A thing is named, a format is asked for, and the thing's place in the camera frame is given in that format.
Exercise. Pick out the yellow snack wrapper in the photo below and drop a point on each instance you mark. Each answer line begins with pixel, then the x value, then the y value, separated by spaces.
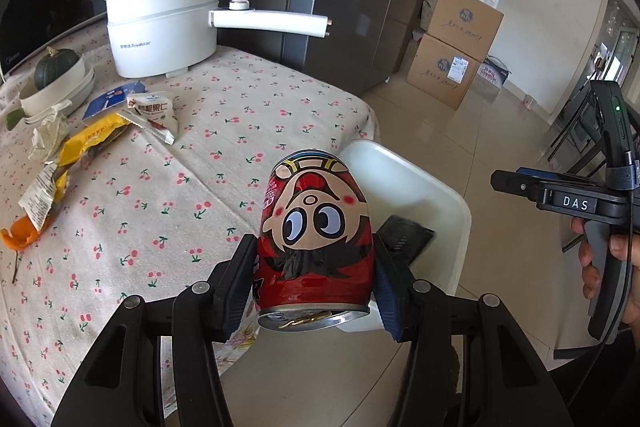
pixel 95 137

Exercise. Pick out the blue packet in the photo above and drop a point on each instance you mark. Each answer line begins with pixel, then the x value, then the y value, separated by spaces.
pixel 107 99

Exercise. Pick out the person's right hand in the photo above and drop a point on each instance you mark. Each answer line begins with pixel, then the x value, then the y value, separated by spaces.
pixel 632 267

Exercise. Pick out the white snack wrapper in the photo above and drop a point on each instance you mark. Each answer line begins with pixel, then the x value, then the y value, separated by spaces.
pixel 155 107

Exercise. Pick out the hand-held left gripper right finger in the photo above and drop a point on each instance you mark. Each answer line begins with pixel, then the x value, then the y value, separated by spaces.
pixel 390 307

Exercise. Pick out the small pink floor item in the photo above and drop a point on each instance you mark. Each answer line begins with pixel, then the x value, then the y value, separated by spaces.
pixel 528 101

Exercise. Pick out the cardboard box with white label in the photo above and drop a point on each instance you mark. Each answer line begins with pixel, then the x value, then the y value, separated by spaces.
pixel 440 72

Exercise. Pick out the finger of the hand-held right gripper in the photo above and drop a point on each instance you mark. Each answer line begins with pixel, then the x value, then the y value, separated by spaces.
pixel 560 176
pixel 515 183

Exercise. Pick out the white tissue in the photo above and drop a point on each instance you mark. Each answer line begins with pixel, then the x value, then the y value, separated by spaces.
pixel 47 137

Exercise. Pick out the white shopping bag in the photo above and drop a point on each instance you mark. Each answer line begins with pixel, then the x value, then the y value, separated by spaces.
pixel 495 74

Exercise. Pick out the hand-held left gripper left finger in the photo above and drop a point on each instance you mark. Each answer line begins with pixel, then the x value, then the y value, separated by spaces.
pixel 235 302

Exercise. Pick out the black chairs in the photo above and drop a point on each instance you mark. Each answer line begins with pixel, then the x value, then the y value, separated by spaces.
pixel 582 129

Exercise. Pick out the dark green squash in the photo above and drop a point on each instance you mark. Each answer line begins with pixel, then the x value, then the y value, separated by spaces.
pixel 55 67

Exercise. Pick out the black plastic tray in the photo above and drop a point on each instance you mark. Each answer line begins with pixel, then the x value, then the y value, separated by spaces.
pixel 405 237

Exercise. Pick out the cream bowl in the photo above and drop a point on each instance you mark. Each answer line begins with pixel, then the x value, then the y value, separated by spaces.
pixel 60 94

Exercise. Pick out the orange peel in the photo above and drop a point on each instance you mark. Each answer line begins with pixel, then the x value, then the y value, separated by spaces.
pixel 22 234

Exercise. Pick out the white plastic bin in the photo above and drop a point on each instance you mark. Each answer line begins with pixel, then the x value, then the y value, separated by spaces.
pixel 425 197

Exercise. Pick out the red cartoon drink can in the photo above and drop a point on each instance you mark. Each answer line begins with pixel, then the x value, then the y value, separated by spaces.
pixel 315 227

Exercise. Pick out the white electric pot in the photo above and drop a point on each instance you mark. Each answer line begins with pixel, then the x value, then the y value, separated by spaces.
pixel 160 37

